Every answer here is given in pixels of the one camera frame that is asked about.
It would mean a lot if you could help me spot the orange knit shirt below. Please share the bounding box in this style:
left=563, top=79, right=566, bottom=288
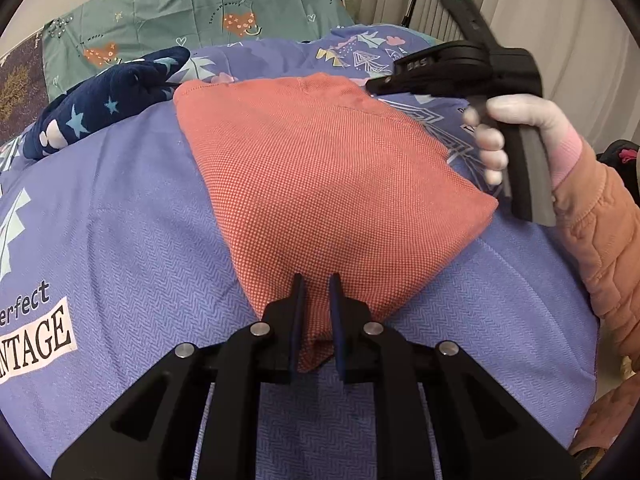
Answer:
left=174, top=73, right=497, bottom=372

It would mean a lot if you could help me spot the pink quilted sleeve forearm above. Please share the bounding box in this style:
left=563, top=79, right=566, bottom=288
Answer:
left=552, top=138, right=640, bottom=461

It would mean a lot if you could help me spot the white gloved right hand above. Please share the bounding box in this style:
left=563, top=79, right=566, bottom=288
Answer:
left=463, top=94, right=582, bottom=190

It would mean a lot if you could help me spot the dark garment with red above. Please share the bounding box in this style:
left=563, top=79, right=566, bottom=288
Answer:
left=597, top=140, right=639, bottom=182

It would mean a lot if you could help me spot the purple patterned bedspread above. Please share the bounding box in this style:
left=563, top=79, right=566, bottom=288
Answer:
left=1, top=25, right=599, bottom=479

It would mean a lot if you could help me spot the teal patterned pillow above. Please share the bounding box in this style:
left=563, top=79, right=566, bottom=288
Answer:
left=42, top=0, right=354, bottom=99

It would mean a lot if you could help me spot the navy star patterned garment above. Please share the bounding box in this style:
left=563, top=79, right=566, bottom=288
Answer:
left=22, top=47, right=190, bottom=160

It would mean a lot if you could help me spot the dark grey patterned pillow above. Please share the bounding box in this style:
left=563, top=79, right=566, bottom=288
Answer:
left=0, top=30, right=49, bottom=144

